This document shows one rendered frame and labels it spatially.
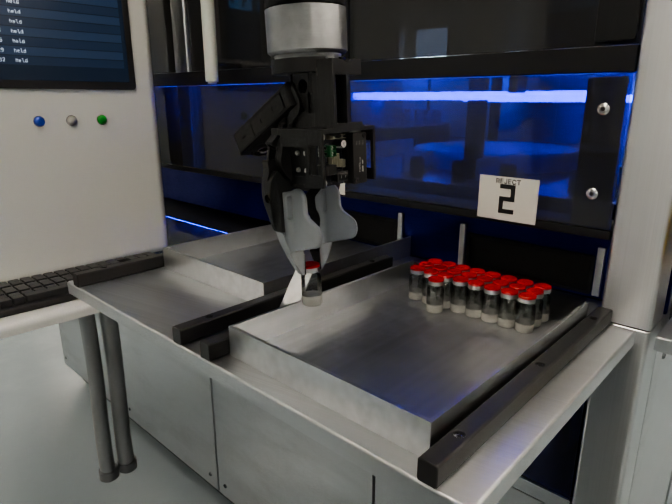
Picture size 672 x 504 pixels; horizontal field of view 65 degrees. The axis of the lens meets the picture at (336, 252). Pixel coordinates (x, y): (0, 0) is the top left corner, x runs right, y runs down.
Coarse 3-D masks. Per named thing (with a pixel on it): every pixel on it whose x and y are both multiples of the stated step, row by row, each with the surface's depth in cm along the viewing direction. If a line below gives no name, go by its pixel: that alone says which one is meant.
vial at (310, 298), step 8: (312, 272) 56; (304, 280) 56; (312, 280) 56; (320, 280) 57; (304, 288) 56; (312, 288) 56; (320, 288) 57; (304, 296) 57; (312, 296) 56; (320, 296) 57; (304, 304) 57; (312, 304) 56; (320, 304) 57
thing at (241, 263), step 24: (216, 240) 95; (240, 240) 99; (264, 240) 103; (408, 240) 94; (168, 264) 87; (192, 264) 82; (216, 264) 89; (240, 264) 89; (264, 264) 89; (288, 264) 89; (336, 264) 81; (240, 288) 74; (264, 288) 71
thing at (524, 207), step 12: (480, 180) 74; (492, 180) 73; (504, 180) 72; (516, 180) 70; (528, 180) 69; (480, 192) 74; (492, 192) 73; (504, 192) 72; (516, 192) 71; (528, 192) 70; (480, 204) 75; (492, 204) 74; (504, 204) 72; (516, 204) 71; (528, 204) 70; (480, 216) 75; (492, 216) 74; (504, 216) 73; (516, 216) 72; (528, 216) 70
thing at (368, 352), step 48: (336, 288) 69; (384, 288) 76; (240, 336) 56; (288, 336) 62; (336, 336) 62; (384, 336) 62; (432, 336) 62; (480, 336) 62; (528, 336) 62; (288, 384) 52; (336, 384) 47; (384, 384) 52; (432, 384) 52; (480, 384) 45; (384, 432) 44; (432, 432) 40
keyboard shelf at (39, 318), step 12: (72, 300) 94; (24, 312) 89; (36, 312) 89; (48, 312) 89; (60, 312) 90; (72, 312) 91; (84, 312) 92; (96, 312) 94; (0, 324) 84; (12, 324) 85; (24, 324) 86; (36, 324) 87; (48, 324) 88; (0, 336) 84
